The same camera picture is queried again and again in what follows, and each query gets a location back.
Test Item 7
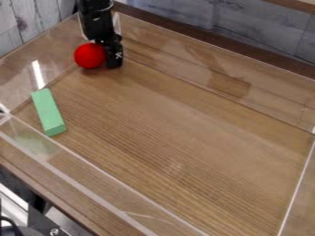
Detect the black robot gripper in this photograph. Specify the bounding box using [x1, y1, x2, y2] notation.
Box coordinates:
[76, 0, 123, 68]

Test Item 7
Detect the red strawberry toy fruit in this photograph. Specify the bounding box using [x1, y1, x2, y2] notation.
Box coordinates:
[74, 43, 106, 69]

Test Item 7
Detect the green rectangular block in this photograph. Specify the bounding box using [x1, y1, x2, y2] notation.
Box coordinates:
[31, 88, 67, 136]

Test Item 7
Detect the clear acrylic tray wall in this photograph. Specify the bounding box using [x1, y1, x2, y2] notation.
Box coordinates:
[0, 16, 315, 236]

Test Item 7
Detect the black metal bracket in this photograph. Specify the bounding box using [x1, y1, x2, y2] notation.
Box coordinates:
[27, 205, 75, 236]

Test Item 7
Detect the black cable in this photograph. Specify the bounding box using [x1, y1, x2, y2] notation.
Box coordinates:
[0, 215, 23, 236]

